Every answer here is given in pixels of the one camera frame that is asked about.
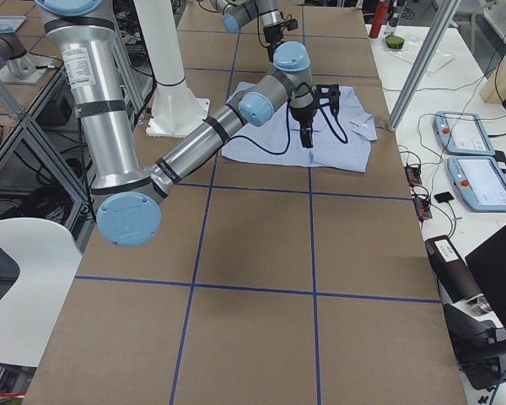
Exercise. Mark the light blue striped shirt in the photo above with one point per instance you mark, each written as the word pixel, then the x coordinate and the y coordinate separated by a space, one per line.
pixel 342 143

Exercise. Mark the aluminium frame post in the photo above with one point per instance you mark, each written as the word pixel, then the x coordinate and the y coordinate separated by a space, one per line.
pixel 431 42

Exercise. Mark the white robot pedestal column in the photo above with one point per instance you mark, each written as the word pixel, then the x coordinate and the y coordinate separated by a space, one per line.
pixel 175 111

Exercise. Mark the black small device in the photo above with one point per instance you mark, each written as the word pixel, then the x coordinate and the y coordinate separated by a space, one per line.
pixel 443 197

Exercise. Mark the lower teach pendant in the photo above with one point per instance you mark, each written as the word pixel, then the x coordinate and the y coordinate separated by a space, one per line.
pixel 480 182

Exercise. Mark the circuit board with cables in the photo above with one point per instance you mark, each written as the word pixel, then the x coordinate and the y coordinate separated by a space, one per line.
pixel 413 175

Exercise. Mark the teach pendant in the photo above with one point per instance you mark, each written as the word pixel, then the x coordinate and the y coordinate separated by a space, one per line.
pixel 480 182
pixel 462 133

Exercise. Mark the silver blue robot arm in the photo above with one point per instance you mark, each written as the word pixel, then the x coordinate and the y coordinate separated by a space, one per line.
pixel 127 194
pixel 237 14

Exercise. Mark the brown paper table cover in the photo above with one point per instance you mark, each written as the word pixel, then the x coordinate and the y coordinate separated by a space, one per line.
pixel 266 284

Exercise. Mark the black monitor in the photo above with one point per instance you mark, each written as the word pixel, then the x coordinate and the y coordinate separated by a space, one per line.
pixel 487 264

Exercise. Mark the red bottle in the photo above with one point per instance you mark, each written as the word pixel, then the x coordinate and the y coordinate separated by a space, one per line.
pixel 379 17

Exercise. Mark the upper teach pendant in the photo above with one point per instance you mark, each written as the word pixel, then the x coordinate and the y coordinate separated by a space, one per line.
pixel 462 133

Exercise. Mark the white chair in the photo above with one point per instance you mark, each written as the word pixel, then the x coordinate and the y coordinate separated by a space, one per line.
pixel 48 259

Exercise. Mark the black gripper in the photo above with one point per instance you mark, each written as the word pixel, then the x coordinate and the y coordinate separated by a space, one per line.
pixel 304 115
pixel 271 34

